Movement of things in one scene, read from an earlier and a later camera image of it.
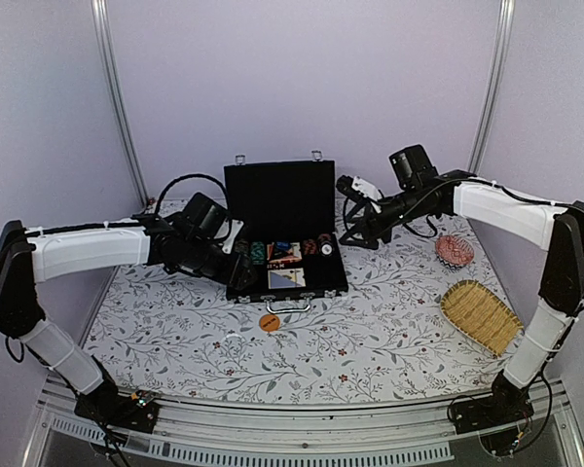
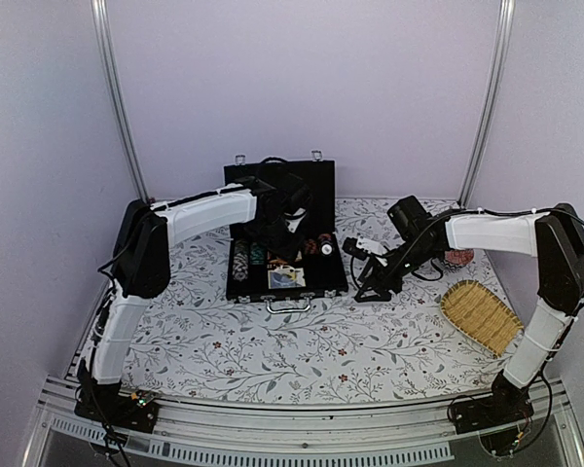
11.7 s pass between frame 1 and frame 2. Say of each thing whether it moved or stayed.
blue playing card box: stayed
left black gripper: moved
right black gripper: moved
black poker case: stayed
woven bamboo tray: stayed
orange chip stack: stayed
